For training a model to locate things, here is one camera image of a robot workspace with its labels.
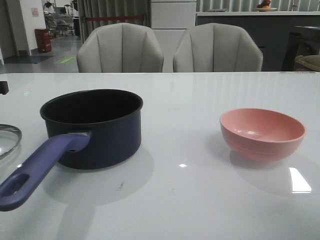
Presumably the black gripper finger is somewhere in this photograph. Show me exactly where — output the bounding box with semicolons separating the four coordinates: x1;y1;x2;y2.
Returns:
0;81;9;95

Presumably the glass pot lid blue knob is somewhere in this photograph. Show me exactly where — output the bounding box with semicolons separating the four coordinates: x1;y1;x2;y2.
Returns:
0;124;22;159

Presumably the pink plastic bowl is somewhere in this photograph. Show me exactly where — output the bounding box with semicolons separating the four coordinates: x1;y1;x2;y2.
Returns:
219;108;306;162

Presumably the red trash bin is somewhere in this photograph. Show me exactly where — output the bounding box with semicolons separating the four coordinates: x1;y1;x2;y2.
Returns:
34;28;52;53

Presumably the grey curtain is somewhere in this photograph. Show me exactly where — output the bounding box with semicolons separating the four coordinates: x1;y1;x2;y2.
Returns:
77;0;151;42

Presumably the left beige upholstered chair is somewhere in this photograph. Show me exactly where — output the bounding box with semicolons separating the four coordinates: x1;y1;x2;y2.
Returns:
76;23;164;73

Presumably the beige upholstered chair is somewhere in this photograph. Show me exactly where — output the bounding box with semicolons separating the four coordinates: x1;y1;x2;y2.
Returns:
76;23;164;73
172;23;263;73

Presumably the red barrier belt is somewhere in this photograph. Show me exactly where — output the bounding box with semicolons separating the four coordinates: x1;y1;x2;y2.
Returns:
85;15;144;21

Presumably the white refrigerator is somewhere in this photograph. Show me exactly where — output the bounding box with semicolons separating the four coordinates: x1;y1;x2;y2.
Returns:
150;0;197;73

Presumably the right beige upholstered chair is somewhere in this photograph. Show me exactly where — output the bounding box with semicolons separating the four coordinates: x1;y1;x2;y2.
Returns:
172;23;263;73

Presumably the fruit plate on counter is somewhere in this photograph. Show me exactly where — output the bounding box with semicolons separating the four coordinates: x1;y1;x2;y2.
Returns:
252;0;277;12

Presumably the grey kitchen counter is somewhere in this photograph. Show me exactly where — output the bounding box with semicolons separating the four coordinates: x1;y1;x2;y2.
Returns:
195;11;320;72

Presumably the olive cushion seat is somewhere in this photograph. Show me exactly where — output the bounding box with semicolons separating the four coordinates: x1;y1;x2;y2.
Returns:
294;54;320;72

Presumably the dark blue saucepan purple handle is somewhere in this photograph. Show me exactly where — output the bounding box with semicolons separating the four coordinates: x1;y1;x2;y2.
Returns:
0;89;143;212

